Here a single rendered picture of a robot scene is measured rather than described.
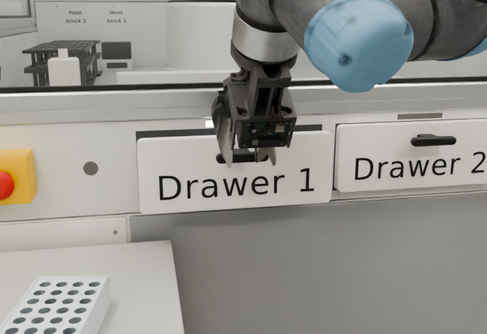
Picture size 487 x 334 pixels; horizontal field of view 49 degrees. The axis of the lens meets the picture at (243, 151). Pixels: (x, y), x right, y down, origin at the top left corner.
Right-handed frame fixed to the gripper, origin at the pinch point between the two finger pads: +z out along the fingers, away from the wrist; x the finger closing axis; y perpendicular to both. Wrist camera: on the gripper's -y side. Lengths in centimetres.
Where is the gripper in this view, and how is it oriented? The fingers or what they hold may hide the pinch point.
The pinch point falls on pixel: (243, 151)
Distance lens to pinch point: 74.1
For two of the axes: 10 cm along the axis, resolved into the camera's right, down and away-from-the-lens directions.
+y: 1.5, 7.5, -6.4
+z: -1.1, 6.6, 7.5
